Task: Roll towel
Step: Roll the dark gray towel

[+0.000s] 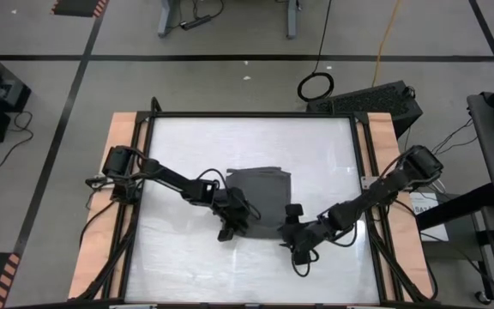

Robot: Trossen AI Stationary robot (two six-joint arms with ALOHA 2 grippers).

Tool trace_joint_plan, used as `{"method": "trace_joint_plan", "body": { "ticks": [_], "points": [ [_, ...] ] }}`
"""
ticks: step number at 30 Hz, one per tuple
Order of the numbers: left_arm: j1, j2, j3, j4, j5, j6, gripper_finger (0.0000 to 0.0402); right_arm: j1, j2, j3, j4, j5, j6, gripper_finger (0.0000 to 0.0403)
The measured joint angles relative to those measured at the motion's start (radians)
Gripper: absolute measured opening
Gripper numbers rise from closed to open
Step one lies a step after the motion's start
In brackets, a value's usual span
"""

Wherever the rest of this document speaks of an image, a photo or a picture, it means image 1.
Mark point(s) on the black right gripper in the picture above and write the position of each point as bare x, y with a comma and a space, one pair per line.
303, 257

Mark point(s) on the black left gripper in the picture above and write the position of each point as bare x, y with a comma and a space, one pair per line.
225, 235

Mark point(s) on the grey waffle-weave towel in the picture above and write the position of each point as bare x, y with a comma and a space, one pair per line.
264, 193

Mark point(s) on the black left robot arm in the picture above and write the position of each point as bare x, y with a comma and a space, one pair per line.
174, 182

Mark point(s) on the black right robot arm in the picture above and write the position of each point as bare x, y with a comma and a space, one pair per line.
375, 197

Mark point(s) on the white paper sheet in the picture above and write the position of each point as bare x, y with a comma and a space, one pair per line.
433, 227

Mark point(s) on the black computer tower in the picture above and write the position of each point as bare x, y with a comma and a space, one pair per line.
371, 101

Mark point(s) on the black stand beam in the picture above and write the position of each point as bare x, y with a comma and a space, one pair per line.
457, 208

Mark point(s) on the black power strip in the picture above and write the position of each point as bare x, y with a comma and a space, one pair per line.
195, 22

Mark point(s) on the grey desk leg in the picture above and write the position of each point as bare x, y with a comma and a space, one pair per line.
292, 21
165, 21

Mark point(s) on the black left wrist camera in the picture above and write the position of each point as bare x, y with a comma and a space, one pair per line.
230, 201

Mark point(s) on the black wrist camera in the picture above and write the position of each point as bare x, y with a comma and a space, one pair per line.
315, 232
230, 201

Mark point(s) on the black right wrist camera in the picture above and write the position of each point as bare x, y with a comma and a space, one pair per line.
315, 232

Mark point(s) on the black metal table frame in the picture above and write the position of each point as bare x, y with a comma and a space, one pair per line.
251, 114

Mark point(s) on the black corner bracket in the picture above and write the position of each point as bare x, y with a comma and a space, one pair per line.
156, 106

